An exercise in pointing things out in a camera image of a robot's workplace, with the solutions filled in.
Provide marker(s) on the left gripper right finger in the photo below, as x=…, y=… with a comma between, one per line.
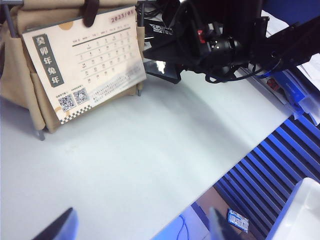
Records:
x=220, y=230

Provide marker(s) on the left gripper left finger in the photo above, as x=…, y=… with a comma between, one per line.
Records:
x=62, y=225

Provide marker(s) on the beige canvas calendar stand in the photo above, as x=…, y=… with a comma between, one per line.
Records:
x=20, y=75

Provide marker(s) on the white desk calendar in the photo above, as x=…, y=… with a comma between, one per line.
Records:
x=100, y=62

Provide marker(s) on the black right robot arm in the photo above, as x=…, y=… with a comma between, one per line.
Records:
x=220, y=47

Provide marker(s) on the small blue white packet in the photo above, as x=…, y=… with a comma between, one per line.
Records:
x=238, y=221

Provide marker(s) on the light blue plastic object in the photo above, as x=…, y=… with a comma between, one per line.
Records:
x=185, y=225

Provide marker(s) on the blue slatted crate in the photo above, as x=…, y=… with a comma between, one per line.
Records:
x=262, y=170

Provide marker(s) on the white plastic bin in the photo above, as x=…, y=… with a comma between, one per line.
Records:
x=300, y=215

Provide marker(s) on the clear plastic sleeve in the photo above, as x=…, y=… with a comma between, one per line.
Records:
x=310, y=107

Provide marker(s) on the white paper sheets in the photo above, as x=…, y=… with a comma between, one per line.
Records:
x=277, y=25

